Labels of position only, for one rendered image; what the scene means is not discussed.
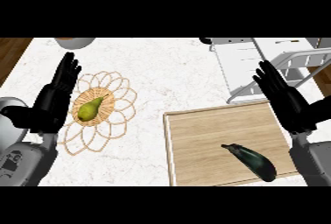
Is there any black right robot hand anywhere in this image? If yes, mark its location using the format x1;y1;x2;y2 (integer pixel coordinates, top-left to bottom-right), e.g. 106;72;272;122
253;59;331;135

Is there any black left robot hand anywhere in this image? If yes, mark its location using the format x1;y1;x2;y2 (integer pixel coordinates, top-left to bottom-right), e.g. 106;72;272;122
0;52;83;135

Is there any pale wooden tray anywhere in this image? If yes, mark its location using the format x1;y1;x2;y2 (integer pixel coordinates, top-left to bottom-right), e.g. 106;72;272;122
161;100;301;187

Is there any dark purple eggplant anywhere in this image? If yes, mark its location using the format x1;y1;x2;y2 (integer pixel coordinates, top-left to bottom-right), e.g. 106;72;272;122
220;143;278;183

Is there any green pear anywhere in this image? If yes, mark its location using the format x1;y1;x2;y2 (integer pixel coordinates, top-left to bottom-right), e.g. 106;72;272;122
77;94;109;123

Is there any woven wicker flower placemat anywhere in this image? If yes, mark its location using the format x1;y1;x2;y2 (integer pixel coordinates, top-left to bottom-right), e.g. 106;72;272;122
56;70;140;157

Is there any grey round bowl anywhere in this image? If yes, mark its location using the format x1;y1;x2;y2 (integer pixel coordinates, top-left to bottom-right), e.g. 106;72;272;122
53;38;96;50

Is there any white tiered wire basket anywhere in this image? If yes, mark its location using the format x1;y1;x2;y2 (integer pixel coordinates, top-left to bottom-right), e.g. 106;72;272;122
208;38;331;105

